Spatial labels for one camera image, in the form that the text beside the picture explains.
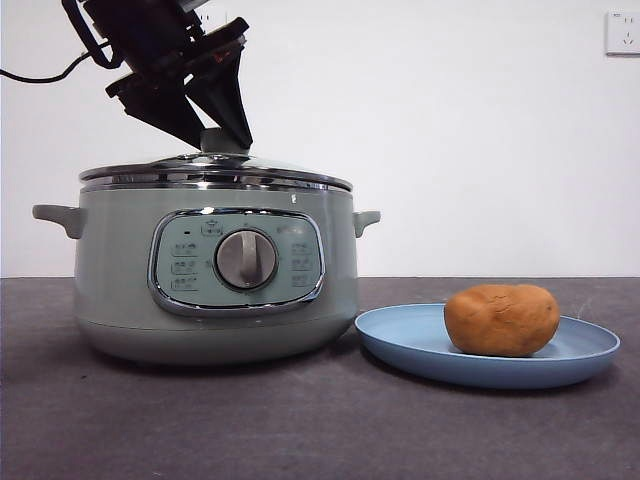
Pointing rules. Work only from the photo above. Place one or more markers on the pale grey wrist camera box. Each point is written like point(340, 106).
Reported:
point(192, 5)

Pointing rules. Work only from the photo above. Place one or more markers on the white wall socket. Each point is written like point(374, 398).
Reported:
point(624, 34)

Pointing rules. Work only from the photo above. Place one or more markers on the glass lid with green knob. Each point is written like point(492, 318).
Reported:
point(150, 172)

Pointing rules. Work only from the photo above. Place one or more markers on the pale green electric steamer pot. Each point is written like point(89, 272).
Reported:
point(120, 280)

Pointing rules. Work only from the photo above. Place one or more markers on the brown potato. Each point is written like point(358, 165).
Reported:
point(500, 320)

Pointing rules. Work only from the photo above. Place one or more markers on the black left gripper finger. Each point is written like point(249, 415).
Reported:
point(172, 112)
point(227, 95)

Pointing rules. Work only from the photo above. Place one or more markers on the blue round plate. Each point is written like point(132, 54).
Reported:
point(410, 340)

